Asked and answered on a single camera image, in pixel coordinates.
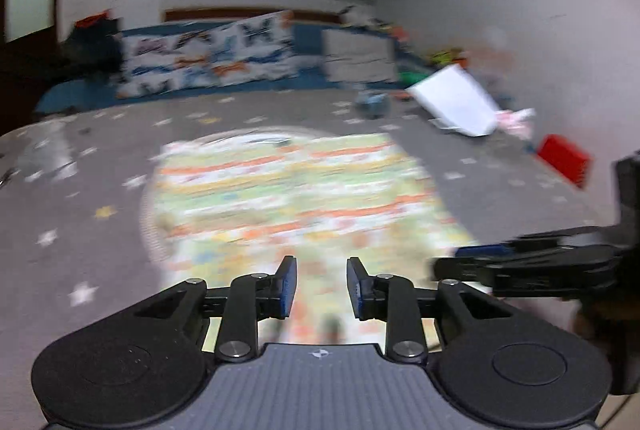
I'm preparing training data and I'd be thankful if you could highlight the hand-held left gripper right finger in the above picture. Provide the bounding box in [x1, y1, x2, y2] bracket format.
[346, 256, 507, 364]

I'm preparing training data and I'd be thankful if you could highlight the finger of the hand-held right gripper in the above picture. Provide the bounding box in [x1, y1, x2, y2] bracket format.
[432, 255, 617, 301]
[455, 226, 617, 261]

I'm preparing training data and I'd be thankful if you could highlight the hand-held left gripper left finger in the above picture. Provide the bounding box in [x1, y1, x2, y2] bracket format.
[135, 255, 299, 364]

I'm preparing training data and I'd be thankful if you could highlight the yellow patterned children's garment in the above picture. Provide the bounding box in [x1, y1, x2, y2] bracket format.
[150, 132, 482, 347]

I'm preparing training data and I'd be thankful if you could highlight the pile of dark clothes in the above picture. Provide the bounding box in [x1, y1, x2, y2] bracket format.
[62, 16, 124, 81]

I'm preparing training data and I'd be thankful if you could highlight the red box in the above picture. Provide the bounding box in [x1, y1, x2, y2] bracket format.
[536, 135, 594, 189]

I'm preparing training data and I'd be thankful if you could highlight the pink and white wrapper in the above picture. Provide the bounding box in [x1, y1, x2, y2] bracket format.
[492, 108, 536, 141]

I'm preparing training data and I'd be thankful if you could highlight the white paper sheet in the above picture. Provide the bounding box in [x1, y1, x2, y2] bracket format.
[405, 64, 501, 139]

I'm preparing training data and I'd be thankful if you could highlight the small blue toy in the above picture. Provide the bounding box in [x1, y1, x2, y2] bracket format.
[357, 90, 391, 119]

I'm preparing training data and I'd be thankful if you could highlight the yellow-green toy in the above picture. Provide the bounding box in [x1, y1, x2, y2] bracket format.
[427, 46, 469, 66]

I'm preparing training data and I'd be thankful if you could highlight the plain grey pillow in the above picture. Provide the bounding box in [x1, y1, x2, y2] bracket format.
[320, 28, 399, 85]

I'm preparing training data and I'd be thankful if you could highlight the grey star-print tablecloth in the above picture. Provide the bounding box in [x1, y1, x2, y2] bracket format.
[0, 87, 640, 430]

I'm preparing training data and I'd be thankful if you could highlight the butterfly-print pillow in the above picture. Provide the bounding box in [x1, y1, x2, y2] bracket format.
[116, 10, 297, 100]

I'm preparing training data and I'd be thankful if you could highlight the blue sofa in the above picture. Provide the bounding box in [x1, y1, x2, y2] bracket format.
[32, 18, 437, 117]

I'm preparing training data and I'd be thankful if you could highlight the red cloth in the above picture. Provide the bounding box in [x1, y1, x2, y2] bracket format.
[75, 12, 112, 28]

